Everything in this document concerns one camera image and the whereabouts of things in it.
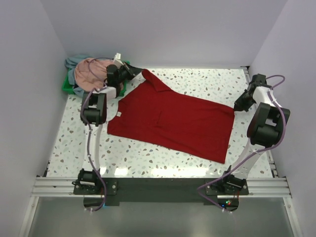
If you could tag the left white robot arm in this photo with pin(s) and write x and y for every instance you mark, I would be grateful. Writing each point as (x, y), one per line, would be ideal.
(93, 114)

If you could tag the green plastic bin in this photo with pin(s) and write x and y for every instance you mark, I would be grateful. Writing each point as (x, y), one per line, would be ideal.
(66, 86)

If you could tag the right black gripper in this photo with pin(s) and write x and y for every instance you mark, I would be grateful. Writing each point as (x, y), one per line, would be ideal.
(239, 105)

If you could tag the red t shirt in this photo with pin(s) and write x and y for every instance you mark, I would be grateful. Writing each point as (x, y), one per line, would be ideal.
(156, 114)

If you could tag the light blue t shirt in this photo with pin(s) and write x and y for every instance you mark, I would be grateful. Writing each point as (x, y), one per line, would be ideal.
(70, 64)

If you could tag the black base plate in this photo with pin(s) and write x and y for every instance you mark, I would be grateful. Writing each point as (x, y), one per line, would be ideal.
(114, 191)

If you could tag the pink t shirt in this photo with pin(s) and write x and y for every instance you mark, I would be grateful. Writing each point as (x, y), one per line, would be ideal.
(90, 73)

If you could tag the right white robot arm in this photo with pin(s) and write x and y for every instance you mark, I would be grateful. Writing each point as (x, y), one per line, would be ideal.
(265, 131)

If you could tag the aluminium frame rail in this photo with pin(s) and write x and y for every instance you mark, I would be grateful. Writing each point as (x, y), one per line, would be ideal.
(263, 179)

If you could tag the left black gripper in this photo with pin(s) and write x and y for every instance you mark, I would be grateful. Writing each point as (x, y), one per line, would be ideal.
(132, 70)

